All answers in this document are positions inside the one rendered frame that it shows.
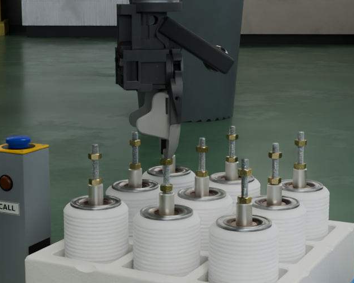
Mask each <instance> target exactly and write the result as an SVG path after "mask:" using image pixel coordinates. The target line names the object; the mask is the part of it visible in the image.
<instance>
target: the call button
mask: <svg viewBox="0 0 354 283"><path fill-rule="evenodd" d="M29 143H31V137H29V136H25V135H15V136H9V137H7V138H6V144H8V147H10V148H25V147H28V146H29Z"/></svg>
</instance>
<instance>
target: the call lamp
mask: <svg viewBox="0 0 354 283"><path fill-rule="evenodd" d="M0 185H1V187H2V188H3V189H4V190H8V189H10V187H11V180H10V179H9V178H8V177H7V176H3V177H1V179H0Z"/></svg>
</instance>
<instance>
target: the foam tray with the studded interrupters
mask: <svg viewBox="0 0 354 283"><path fill-rule="evenodd" d="M328 221H329V222H328V235H327V236H326V237H325V238H324V239H323V240H322V241H308V240H306V246H305V248H306V250H305V256H304V257H303V258H302V259H301V260H300V261H299V262H298V263H296V264H286V263H279V266H278V267H279V270H278V271H279V273H278V281H277V282H276V283H351V281H352V280H353V279H354V223H348V222H339V221H331V220H328ZM64 243H65V242H64V239H62V240H60V241H58V242H56V243H54V244H52V245H50V246H48V247H46V248H43V249H41V250H39V251H37V252H35V253H33V254H31V255H29V256H27V257H26V259H25V282H26V283H210V282H208V252H207V251H203V250H200V266H199V267H198V268H197V269H195V270H194V271H192V272H191V273H190V274H188V275H186V276H183V277H175V276H169V275H162V274H159V273H152V272H146V271H140V270H134V268H133V266H134V265H133V262H134V261H133V258H134V257H133V240H132V239H129V253H128V254H127V255H125V256H123V257H121V258H120V259H118V260H116V261H114V262H112V263H109V264H101V263H94V262H88V261H82V260H78V259H72V258H66V257H65V246H64Z"/></svg>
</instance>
